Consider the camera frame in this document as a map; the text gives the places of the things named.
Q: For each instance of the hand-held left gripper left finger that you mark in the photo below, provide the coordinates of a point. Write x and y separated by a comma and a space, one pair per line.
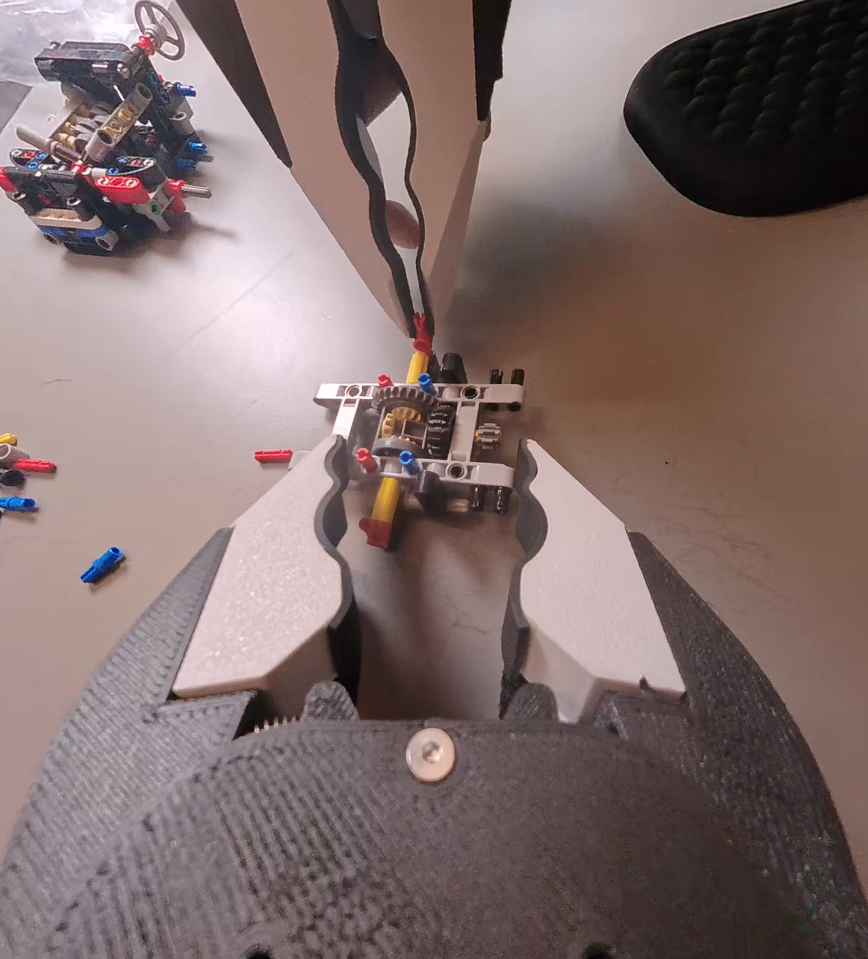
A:
254, 607

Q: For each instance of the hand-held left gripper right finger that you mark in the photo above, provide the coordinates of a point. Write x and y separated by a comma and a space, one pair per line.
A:
599, 607

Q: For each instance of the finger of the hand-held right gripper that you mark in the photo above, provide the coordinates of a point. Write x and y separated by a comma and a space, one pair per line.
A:
445, 112
306, 112

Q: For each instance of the grey lego gearbox assembly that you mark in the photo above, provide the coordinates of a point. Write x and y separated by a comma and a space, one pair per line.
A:
471, 470

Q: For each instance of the red lego pin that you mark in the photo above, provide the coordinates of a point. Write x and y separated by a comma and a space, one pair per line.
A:
273, 455

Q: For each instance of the single blue lego pin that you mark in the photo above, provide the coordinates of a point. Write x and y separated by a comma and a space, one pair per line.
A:
102, 564

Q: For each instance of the black lego chassis assembly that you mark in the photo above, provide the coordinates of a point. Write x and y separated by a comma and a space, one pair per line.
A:
89, 165

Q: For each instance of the person's right hand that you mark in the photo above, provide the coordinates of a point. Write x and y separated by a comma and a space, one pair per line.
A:
402, 225

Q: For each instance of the black chair armrest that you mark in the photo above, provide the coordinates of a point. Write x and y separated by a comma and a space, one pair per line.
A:
778, 112

